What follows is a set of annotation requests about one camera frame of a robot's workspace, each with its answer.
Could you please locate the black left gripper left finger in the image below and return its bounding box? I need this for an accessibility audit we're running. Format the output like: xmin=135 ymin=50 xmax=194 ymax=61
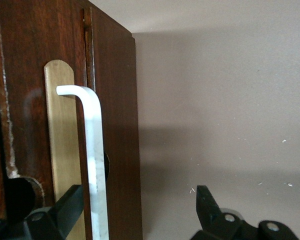
xmin=7 ymin=184 xmax=85 ymax=240

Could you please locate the white drawer handle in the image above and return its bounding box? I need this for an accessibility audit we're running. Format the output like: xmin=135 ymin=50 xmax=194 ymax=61
xmin=55 ymin=84 xmax=110 ymax=240

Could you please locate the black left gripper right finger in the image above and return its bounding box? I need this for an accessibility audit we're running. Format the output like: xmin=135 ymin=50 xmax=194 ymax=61
xmin=191 ymin=184 xmax=245 ymax=240

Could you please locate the dark brown wooden cabinet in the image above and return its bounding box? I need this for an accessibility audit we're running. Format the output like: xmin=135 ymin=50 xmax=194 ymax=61
xmin=0 ymin=0 xmax=144 ymax=240

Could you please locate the brass handle plate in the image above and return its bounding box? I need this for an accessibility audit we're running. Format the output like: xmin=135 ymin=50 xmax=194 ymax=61
xmin=43 ymin=59 xmax=88 ymax=240

